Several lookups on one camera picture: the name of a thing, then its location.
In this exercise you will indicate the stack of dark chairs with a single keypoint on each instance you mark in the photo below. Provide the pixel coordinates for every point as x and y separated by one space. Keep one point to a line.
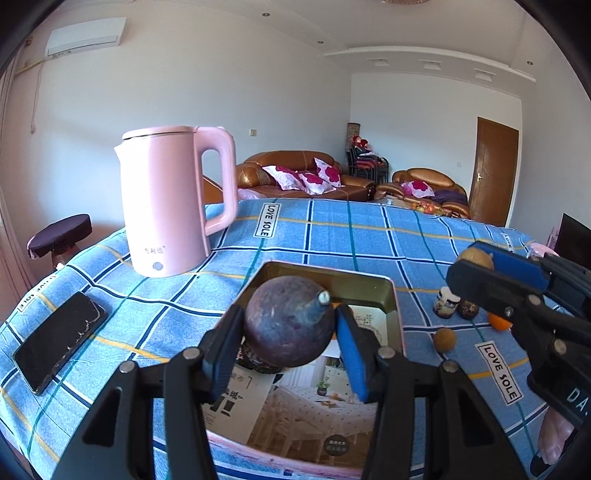
367 164

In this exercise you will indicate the printed paper leaflet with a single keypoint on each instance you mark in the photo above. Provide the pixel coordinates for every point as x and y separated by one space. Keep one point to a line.
300 415

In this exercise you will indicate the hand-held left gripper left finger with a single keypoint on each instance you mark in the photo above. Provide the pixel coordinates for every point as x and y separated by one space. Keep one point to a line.
226 350

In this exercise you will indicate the coffee table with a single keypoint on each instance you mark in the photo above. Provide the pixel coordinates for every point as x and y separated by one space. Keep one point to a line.
397 203

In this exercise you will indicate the dark brown mangosteen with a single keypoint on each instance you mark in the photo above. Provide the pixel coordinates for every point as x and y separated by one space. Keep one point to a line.
251 360
467 310

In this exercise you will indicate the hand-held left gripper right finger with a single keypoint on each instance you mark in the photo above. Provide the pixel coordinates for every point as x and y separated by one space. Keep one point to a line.
353 364

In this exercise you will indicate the person's right hand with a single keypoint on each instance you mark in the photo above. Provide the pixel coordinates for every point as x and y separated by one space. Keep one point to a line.
558 438

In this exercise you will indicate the small white jar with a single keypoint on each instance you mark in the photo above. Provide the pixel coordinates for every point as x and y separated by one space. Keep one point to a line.
445 302

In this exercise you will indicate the small tan round fruit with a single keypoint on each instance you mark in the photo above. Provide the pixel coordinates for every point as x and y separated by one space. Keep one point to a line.
444 340
475 256

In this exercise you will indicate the white pink flower pillow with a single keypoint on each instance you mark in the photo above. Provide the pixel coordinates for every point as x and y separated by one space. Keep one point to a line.
417 188
316 181
280 177
328 171

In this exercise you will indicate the plate of small fruits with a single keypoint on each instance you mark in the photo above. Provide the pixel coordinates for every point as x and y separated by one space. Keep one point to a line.
429 208

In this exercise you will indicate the pink electric kettle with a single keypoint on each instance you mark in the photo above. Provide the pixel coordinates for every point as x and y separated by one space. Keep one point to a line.
161 207

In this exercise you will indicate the black television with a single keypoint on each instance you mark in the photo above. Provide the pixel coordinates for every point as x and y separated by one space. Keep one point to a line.
575 240

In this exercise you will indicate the rolled patterned rug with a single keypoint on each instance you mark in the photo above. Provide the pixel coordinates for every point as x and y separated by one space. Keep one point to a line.
351 134

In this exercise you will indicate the white air conditioner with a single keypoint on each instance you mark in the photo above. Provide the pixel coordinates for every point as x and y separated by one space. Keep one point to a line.
85 37

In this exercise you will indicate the blue checked tablecloth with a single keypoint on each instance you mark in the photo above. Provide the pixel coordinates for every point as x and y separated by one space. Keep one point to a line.
346 240

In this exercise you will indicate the pink cartoon paper cup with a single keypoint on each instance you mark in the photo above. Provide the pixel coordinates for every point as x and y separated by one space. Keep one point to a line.
542 249

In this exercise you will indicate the red decorative bouquet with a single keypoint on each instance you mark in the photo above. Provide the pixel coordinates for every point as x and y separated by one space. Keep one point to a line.
360 142

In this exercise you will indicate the orange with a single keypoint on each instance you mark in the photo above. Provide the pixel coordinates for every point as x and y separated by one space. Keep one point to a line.
498 323

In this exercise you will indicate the brown leather sofa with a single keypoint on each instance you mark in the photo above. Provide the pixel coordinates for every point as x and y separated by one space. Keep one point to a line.
286 159

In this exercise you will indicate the brown wooden door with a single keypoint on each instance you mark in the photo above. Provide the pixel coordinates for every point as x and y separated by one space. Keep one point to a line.
495 170

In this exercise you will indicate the purple passion fruit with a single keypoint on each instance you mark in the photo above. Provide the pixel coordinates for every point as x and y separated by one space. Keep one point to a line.
281 323

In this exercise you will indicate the black smartphone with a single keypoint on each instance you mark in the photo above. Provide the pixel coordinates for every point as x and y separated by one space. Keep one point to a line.
60 341

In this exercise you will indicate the purple blanket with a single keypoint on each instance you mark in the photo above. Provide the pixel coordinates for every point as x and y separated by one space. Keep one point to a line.
450 197

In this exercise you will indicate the brown leather chaise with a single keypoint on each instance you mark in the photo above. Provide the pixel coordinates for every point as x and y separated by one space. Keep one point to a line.
214 189

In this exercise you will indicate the purple cushioned stool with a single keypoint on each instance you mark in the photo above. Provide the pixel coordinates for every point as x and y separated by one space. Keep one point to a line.
57 233

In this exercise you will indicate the white air conditioner pipe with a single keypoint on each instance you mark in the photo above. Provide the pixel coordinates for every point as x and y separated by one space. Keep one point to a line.
37 92

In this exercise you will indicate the pink tin box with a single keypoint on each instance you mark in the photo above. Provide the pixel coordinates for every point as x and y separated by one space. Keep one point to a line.
369 295

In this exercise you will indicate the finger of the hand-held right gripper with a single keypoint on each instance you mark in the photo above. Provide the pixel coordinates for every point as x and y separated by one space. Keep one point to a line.
517 267
480 286

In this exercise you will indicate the brown leather armchair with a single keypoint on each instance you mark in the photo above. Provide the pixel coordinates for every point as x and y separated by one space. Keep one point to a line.
418 174

